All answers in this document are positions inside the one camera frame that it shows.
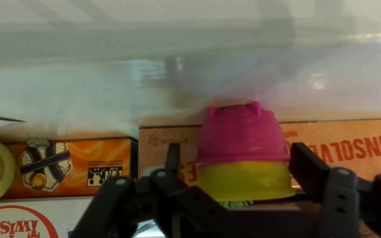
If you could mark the orange hexagon game box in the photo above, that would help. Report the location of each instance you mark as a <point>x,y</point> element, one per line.
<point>71,168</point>

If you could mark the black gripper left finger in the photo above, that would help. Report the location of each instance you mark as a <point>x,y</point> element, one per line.
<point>178,209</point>

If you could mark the orange board game box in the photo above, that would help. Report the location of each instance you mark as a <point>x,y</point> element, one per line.
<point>354,144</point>

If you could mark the Twister game box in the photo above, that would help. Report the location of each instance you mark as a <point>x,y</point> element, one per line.
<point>41,218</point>

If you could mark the yellow plastic bowl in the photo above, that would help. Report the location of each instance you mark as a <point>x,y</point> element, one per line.
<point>245,181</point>

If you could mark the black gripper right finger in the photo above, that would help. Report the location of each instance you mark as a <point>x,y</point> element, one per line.
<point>346,200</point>

